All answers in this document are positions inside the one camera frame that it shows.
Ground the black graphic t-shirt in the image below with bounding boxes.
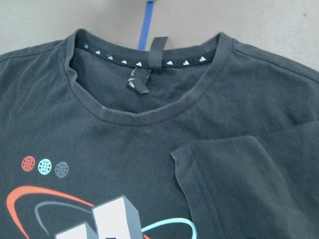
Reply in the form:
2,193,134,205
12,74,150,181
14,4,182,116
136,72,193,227
0,29,319,239

